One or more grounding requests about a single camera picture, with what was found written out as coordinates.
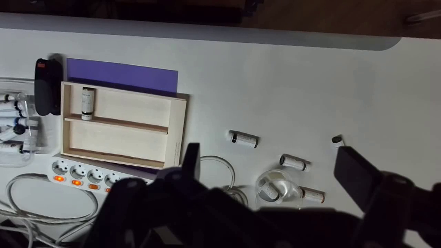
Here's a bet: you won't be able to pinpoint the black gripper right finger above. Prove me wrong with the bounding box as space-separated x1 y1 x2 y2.
333 144 389 213

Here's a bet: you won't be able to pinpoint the white bottle with dark band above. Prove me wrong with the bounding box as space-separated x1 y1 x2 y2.
79 85 97 122

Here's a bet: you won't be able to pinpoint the black stapler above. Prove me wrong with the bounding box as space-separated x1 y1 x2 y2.
33 56 64 116

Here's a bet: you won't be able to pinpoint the white vial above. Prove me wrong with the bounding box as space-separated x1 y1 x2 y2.
278 152 310 172
298 184 326 205
227 129 260 150
256 176 282 201

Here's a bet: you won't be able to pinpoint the white power strip cable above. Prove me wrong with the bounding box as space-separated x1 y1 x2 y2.
0 170 101 248

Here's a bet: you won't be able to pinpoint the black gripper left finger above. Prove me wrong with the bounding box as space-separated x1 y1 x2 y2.
180 141 202 180

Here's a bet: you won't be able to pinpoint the white power strip orange switches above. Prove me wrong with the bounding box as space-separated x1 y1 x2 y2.
46 154 158 194

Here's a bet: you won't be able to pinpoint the small clear plastic packaging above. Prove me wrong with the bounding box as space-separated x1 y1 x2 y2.
253 167 305 203

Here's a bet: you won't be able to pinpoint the clear plastic clamshell container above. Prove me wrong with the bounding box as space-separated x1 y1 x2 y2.
0 75 49 167

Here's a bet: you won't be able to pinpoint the white bottle with black cap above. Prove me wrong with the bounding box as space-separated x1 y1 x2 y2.
12 115 41 134
0 92 27 104

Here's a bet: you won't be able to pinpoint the light wooden tray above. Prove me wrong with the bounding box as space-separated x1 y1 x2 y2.
59 79 190 170

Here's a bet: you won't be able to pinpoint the purple paper sheet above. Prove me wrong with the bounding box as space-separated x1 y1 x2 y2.
64 56 180 97

